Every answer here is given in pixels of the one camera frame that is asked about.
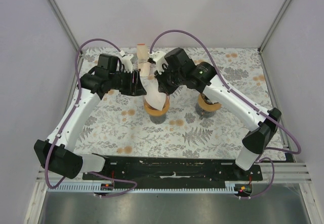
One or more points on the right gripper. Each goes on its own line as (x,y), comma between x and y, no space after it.
(162,87)

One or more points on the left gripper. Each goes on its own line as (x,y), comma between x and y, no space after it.
(136,88)

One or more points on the glass coffee server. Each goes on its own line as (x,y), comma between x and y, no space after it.
(204,114)

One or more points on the glass carafe brown band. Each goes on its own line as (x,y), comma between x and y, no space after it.
(158,119)

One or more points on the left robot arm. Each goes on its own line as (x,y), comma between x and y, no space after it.
(56,152)

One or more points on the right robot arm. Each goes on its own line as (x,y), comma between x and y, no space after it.
(176,68)

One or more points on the floral table mat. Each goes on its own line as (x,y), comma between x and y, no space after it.
(119,125)

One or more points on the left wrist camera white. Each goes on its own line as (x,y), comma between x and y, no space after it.
(126,61)

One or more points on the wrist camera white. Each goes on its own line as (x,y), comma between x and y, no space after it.
(126,61)
(158,58)

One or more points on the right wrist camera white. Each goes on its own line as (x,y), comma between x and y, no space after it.
(158,58)

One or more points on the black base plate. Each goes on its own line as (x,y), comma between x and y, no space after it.
(137,168)

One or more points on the white cable duct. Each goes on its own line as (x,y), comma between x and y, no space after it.
(105,188)

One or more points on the aluminium frame rail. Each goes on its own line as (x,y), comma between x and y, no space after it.
(64,24)

